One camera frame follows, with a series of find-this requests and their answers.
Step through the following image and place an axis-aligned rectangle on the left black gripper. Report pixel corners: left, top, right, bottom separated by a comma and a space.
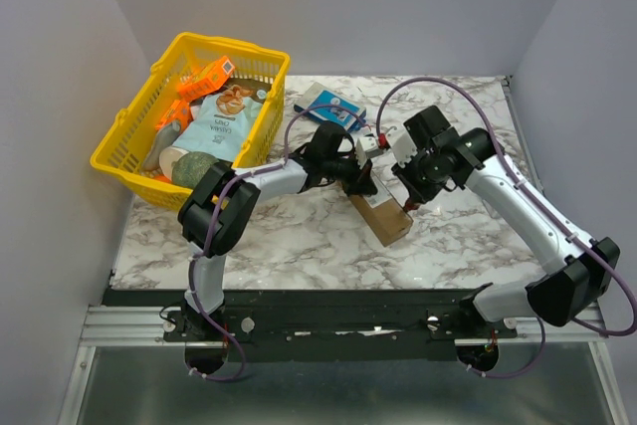
321, 148, 375, 197

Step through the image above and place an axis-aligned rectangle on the brown cardboard express box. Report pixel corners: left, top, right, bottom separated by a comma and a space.
347, 173, 413, 247

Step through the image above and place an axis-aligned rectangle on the red black utility knife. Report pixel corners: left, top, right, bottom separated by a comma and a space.
402, 198, 420, 213

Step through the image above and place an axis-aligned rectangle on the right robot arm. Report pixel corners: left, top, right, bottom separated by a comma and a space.
385, 106, 620, 337

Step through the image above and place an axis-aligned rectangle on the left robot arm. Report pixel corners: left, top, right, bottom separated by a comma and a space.
178, 122, 378, 340

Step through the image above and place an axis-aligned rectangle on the blue razor box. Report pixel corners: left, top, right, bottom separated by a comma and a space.
293, 82, 366, 132

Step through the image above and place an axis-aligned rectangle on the orange snack box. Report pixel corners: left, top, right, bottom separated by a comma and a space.
177, 56, 236, 102

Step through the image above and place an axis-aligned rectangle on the light blue chips bag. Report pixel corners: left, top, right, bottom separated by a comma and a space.
173, 79, 270, 161

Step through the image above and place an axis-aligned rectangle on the green melon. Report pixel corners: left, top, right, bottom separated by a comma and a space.
171, 151, 219, 189

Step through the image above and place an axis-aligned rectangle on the white round jar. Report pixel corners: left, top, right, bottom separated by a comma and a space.
159, 145, 189, 180

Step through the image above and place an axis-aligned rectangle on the orange packet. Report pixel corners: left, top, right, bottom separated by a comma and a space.
155, 100, 193, 132

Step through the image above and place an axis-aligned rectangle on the beige bottle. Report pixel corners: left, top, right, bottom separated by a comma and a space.
141, 120, 181, 171

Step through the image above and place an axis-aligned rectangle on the yellow plastic basket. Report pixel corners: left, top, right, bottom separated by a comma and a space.
90, 32, 291, 211

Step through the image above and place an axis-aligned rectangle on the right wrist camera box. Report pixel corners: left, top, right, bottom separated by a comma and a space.
386, 127, 421, 168

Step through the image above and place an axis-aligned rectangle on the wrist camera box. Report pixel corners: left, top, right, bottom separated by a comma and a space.
386, 127, 421, 168
354, 133, 383, 167

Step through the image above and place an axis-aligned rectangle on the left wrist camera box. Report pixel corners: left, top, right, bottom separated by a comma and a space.
354, 133, 383, 167

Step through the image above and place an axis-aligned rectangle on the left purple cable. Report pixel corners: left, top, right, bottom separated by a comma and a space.
187, 104, 379, 381

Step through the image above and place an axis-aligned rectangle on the purple cable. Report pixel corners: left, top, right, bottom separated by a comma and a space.
187, 104, 379, 381
375, 76, 637, 380

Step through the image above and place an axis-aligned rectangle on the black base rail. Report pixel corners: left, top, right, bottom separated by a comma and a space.
102, 289, 540, 371

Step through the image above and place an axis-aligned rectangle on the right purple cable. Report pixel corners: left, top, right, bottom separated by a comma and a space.
375, 76, 637, 380

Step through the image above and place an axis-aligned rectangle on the aluminium frame rail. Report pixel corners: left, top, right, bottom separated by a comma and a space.
80, 306, 164, 347

